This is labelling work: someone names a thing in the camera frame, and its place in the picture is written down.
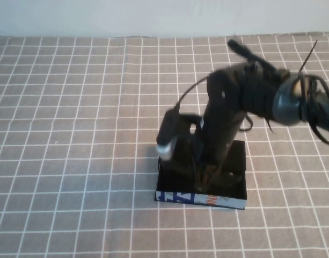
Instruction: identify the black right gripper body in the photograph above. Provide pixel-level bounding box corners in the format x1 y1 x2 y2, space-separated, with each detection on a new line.
198 67 248 168

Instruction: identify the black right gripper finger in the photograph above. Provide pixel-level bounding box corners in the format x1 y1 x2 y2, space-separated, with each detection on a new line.
206 164 224 188
193 160 208 190

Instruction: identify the black glasses case printed side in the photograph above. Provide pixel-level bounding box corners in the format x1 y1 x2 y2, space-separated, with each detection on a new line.
154 140 247 211

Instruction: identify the black zip tie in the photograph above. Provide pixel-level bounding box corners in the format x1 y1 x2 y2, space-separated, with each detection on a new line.
298 39 319 74

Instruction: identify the grey white-checked tablecloth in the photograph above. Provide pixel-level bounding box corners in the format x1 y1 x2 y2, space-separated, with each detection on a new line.
0 32 329 258

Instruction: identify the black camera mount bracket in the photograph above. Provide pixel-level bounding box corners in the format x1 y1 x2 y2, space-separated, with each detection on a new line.
177 113 205 135

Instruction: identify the thin black camera cable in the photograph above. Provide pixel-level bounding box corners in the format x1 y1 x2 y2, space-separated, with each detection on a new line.
176 74 216 110

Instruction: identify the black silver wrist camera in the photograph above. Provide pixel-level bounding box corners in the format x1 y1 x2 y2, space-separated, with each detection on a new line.
156 108 179 161

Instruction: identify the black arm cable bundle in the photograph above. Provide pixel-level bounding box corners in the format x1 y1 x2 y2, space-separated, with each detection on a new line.
298 73 329 146

